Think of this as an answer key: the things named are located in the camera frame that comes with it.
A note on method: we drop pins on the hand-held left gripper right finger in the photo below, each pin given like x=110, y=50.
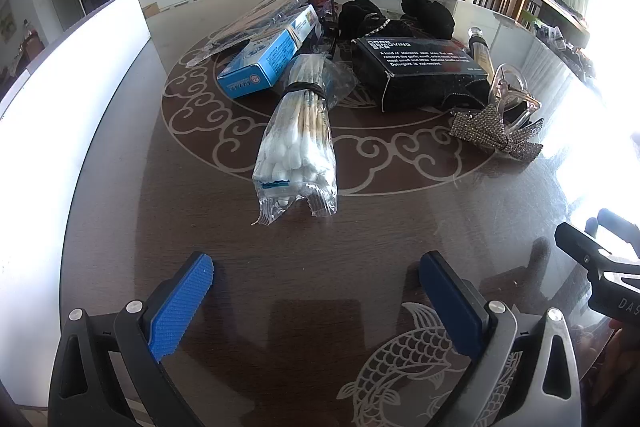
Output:
x=450, y=302

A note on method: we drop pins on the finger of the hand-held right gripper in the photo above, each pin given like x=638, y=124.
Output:
x=620, y=223
x=580, y=247

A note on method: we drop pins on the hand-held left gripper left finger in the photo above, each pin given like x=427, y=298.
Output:
x=180, y=307

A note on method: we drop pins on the rhinestone bow hair clip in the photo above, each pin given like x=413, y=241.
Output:
x=480, y=127

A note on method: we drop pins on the clear hair claw clip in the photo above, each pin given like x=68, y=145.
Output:
x=505, y=82

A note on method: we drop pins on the cotton swab pack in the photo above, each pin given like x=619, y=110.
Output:
x=295, y=147

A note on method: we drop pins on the large white cardboard box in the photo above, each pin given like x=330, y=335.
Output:
x=75, y=132

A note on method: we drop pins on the small perfume bottle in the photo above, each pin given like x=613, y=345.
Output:
x=481, y=52

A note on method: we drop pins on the black carton box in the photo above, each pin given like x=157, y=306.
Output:
x=415, y=72

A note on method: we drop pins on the blue and white carton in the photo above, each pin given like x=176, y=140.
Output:
x=260, y=62

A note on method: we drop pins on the black fluffy cloth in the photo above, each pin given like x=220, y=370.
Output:
x=430, y=14

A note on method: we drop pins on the bagged orange phone case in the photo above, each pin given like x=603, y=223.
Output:
x=250, y=19

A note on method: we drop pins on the black cloth with white trim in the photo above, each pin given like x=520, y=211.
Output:
x=360, y=17

